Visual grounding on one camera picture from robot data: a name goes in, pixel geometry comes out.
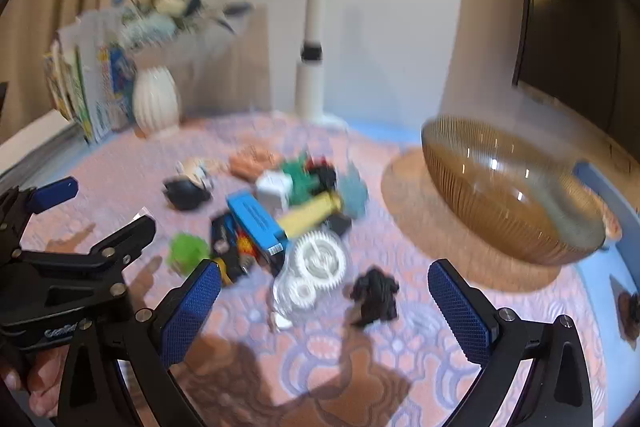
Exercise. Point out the person's left hand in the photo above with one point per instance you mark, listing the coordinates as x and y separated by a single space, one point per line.
42 382

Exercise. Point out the green fuzzy ball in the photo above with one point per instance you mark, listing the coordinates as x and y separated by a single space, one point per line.
187 252

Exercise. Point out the peach oval packet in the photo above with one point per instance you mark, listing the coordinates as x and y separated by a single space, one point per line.
196 169

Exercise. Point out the green plastic toy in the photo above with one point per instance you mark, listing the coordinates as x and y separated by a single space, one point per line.
300 179

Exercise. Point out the black flat screen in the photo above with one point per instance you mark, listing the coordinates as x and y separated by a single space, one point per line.
575 7

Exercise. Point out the white charger plug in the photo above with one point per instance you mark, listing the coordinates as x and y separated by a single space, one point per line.
272 189

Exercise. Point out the pink patterned tablecloth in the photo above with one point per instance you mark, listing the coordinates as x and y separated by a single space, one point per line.
125 187

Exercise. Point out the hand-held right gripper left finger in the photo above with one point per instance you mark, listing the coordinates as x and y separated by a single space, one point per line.
192 312

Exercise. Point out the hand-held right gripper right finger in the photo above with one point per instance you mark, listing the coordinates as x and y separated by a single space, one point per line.
460 317

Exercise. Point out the bright blue box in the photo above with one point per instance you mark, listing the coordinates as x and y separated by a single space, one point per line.
255 219

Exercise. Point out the printed paper books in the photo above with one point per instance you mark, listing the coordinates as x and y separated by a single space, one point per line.
95 97

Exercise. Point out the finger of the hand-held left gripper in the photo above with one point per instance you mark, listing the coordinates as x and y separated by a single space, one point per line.
122 237
52 194

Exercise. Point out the white pole stand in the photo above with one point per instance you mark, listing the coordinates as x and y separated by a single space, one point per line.
312 7

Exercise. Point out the white ribbed vase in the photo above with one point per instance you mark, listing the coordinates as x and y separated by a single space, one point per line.
156 102

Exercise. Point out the black rounded toy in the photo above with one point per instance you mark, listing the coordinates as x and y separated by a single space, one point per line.
185 196

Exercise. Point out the small black block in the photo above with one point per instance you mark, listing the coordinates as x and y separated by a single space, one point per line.
340 223

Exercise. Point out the amber ribbed glass bowl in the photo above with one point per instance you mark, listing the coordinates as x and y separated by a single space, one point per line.
500 207

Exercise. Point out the yellow box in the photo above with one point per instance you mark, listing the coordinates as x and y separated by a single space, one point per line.
307 214

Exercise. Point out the small dark brown object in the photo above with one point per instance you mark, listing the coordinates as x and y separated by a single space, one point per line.
627 307

